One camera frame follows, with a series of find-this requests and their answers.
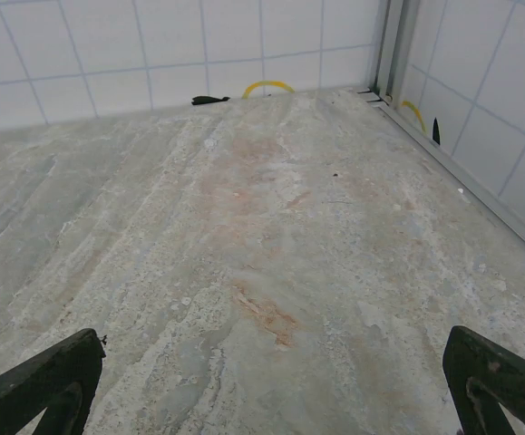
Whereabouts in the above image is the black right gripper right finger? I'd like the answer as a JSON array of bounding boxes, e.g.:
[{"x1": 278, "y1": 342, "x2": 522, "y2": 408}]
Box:
[{"x1": 442, "y1": 324, "x2": 525, "y2": 435}]

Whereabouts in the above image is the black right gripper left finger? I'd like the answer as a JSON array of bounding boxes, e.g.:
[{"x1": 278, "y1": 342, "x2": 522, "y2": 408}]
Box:
[{"x1": 0, "y1": 328, "x2": 108, "y2": 435}]

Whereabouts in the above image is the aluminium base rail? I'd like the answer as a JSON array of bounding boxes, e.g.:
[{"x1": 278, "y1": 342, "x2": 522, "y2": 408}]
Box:
[{"x1": 356, "y1": 88, "x2": 525, "y2": 267}]

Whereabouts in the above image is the black strap end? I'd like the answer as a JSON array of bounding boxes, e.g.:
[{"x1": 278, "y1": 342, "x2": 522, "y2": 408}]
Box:
[{"x1": 190, "y1": 94, "x2": 232, "y2": 107}]

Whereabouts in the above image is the aluminium corner frame post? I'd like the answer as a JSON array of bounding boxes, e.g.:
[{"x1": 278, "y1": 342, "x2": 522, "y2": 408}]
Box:
[{"x1": 368, "y1": 0, "x2": 421, "y2": 109}]

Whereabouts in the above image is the yellow cable loop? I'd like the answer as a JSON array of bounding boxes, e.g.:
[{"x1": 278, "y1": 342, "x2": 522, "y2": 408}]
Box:
[{"x1": 241, "y1": 80, "x2": 297, "y2": 100}]

